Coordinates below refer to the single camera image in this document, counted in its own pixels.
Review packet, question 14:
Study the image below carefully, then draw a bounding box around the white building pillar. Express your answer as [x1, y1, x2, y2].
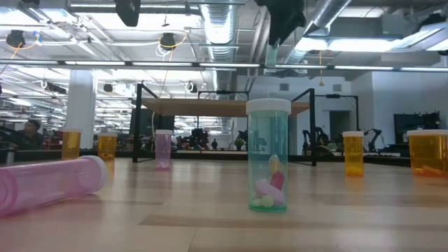
[64, 69, 97, 150]

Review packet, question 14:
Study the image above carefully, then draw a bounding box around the wooden shelf with black frame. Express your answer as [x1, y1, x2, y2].
[132, 83, 318, 167]

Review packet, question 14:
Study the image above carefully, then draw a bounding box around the long light strip bar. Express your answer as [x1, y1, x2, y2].
[0, 59, 448, 73]

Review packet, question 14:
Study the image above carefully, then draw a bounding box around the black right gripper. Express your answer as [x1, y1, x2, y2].
[254, 0, 307, 48]

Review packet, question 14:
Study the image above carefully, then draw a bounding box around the grey door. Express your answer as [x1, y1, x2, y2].
[328, 110, 351, 143]

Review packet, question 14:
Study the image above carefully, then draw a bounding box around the small orange medicine bottle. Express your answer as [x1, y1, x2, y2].
[61, 127, 83, 161]
[342, 130, 365, 178]

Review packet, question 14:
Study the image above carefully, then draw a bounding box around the silver spiral air duct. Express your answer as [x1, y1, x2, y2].
[199, 0, 242, 101]
[279, 0, 353, 67]

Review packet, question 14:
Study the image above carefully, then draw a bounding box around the black cabinet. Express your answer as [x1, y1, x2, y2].
[393, 111, 442, 155]

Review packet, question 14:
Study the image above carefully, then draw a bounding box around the black ceiling device yellow cable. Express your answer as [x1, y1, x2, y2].
[6, 29, 26, 48]
[160, 32, 176, 51]

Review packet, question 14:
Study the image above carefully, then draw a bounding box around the person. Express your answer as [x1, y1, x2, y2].
[8, 118, 46, 151]

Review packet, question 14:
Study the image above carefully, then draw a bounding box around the wide orange medicine bottle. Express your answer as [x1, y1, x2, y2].
[97, 132, 118, 162]
[407, 129, 448, 179]

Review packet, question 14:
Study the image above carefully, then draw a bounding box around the yellow hanging cord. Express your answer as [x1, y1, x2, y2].
[317, 50, 325, 88]

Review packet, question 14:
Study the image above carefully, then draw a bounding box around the black ceiling track light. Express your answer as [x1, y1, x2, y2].
[45, 82, 67, 95]

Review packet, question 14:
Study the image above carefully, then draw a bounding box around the black aluminium base frame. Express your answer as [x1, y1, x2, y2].
[0, 148, 136, 164]
[314, 153, 448, 168]

